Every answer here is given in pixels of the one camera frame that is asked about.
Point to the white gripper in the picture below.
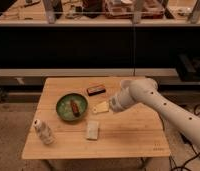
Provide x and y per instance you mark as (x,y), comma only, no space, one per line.
(119,102)

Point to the white sponge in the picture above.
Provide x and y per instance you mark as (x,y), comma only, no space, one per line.
(92,130)

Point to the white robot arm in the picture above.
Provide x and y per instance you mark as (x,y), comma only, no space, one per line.
(145,91)

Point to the brown rectangular eraser block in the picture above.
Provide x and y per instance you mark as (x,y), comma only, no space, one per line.
(95,90)

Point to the brown bottle in bowl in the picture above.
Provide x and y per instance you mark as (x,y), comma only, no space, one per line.
(74,108)

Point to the wooden table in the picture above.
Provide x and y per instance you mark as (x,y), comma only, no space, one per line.
(123,140)

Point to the green bowl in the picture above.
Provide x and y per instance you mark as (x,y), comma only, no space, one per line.
(63,107)

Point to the white plastic bottle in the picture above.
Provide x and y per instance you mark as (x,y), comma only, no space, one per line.
(43,132)

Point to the black box on shelf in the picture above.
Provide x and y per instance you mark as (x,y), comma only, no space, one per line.
(188,68)

